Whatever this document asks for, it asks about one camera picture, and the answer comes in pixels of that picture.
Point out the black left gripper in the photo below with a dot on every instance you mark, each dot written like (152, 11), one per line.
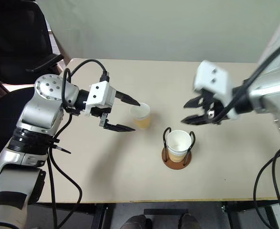
(102, 111)

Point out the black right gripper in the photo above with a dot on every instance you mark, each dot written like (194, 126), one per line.
(213, 107)

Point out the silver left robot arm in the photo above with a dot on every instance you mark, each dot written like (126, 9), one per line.
(39, 112)

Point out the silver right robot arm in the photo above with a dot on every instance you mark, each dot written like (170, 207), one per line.
(273, 95)

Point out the translucent plastic cup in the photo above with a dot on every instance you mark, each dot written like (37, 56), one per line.
(142, 120)

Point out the white and tan paper cup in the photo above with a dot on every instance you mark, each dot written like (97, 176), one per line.
(179, 140)
(176, 157)

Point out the dark rounded shape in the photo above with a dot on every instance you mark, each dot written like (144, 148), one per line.
(136, 222)

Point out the black office chair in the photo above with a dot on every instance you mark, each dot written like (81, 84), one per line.
(18, 35)

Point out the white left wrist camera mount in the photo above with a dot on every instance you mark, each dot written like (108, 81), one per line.
(99, 94)

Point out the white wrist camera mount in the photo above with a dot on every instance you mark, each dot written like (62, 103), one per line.
(213, 78)
(99, 94)

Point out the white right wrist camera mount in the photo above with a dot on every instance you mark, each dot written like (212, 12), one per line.
(213, 78)

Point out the black table frame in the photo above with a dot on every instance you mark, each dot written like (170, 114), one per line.
(101, 214)

